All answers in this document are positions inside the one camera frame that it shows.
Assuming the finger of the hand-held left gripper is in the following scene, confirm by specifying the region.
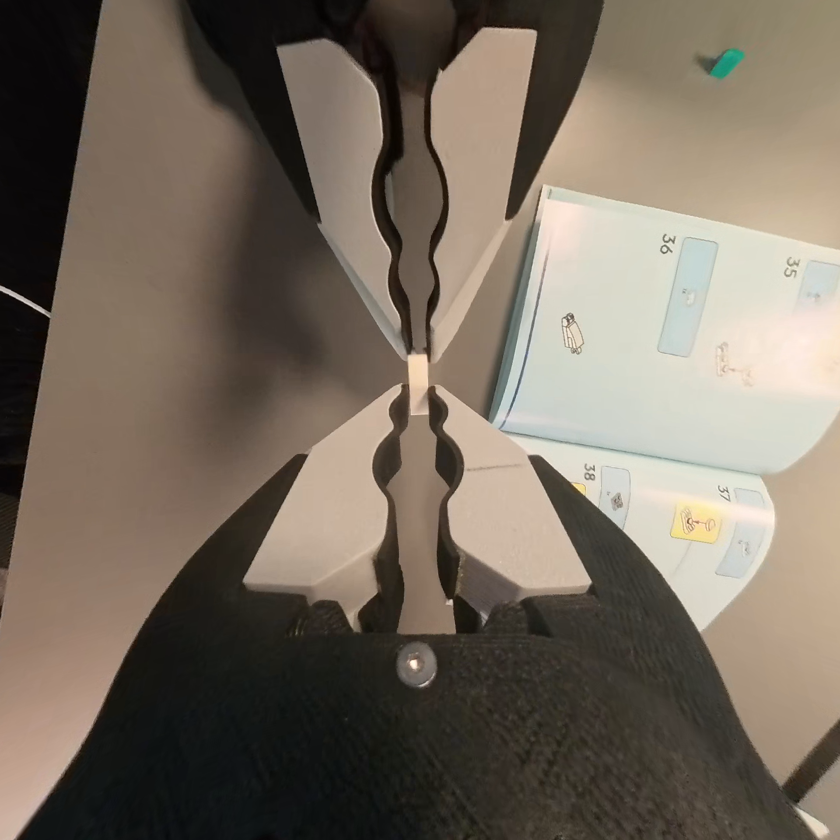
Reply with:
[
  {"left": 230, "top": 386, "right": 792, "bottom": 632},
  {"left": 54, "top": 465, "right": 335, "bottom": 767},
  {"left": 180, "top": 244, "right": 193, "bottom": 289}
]
[
  {"left": 276, "top": 38, "right": 414, "bottom": 361},
  {"left": 427, "top": 28, "right": 540, "bottom": 363}
]

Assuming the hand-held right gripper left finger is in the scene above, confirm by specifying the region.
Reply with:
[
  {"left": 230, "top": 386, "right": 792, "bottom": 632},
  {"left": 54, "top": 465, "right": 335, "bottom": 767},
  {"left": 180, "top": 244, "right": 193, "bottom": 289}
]
[{"left": 241, "top": 384, "right": 409, "bottom": 603}]

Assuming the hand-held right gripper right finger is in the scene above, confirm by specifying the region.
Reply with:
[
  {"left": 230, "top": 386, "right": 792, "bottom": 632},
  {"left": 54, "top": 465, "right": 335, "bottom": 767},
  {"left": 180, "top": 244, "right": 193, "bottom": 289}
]
[{"left": 427, "top": 384, "right": 595, "bottom": 609}]

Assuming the small white lego piece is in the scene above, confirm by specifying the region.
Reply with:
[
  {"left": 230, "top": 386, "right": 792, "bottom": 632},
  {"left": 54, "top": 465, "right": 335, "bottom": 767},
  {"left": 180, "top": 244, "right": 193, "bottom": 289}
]
[{"left": 406, "top": 353, "right": 431, "bottom": 418}]

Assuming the teal lego brick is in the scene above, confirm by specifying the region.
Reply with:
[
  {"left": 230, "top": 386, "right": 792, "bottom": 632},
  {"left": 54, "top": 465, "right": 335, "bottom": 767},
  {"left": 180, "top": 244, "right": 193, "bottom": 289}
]
[{"left": 697, "top": 47, "right": 744, "bottom": 81}]

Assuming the open pale blue instruction booklet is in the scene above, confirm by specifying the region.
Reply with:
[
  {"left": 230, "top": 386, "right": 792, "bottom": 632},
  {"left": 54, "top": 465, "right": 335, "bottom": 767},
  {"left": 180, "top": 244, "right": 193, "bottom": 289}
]
[{"left": 489, "top": 185, "right": 840, "bottom": 631}]

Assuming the white drawstring cord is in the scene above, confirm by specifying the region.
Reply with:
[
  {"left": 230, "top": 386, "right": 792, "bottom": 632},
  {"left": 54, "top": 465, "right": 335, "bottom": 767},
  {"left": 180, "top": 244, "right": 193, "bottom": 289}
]
[{"left": 0, "top": 283, "right": 52, "bottom": 317}]

